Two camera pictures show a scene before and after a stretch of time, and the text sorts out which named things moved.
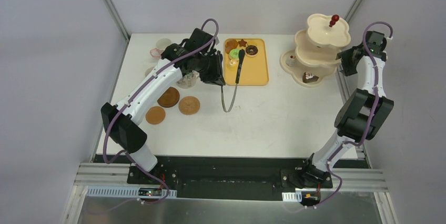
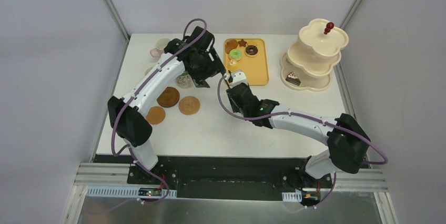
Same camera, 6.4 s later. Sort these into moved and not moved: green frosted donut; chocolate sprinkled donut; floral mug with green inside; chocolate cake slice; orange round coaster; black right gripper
Moved: chocolate cake slice; black right gripper
Not moved: chocolate sprinkled donut; green frosted donut; orange round coaster; floral mug with green inside
